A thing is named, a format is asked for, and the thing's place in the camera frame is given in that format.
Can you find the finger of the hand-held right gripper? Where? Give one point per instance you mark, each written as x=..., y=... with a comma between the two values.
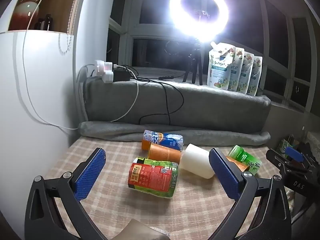
x=295, y=154

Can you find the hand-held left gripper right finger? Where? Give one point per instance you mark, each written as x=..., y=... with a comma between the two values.
x=225, y=177

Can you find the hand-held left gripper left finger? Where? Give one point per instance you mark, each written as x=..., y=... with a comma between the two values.
x=89, y=173

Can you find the white cup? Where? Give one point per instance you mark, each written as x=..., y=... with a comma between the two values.
x=197, y=163

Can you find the green white carton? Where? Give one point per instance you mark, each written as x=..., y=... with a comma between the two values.
x=285, y=146

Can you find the green tea bottle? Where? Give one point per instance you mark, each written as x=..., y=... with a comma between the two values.
x=246, y=158

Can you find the checkered cloth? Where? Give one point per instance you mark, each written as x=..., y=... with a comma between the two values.
x=195, y=205

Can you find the green bottle with red label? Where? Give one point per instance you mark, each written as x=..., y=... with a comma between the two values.
x=152, y=177

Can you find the blue Arctic Ocean can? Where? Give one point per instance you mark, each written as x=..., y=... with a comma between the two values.
x=165, y=138

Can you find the grey translucent wrapper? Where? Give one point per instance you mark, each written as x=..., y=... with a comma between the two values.
x=140, y=230

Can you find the grey blanket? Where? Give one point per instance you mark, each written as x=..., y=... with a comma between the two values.
x=200, y=105

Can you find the white green spout pouch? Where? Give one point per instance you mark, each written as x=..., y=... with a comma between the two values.
x=246, y=76
x=236, y=72
x=256, y=80
x=220, y=67

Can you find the white shelf cabinet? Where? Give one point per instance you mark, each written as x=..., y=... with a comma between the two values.
x=37, y=92

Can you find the white plug adapter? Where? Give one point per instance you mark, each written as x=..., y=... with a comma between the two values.
x=99, y=67
x=108, y=77
x=109, y=67

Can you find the black power brick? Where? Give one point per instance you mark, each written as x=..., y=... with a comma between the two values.
x=122, y=75

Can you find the black tripod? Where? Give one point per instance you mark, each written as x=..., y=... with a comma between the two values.
x=192, y=62

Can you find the dark brown bottle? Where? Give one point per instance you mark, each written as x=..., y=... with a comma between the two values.
x=45, y=23

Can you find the red white vase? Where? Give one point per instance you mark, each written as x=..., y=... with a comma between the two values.
x=25, y=7

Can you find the window frame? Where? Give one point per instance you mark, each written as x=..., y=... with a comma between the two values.
x=262, y=25

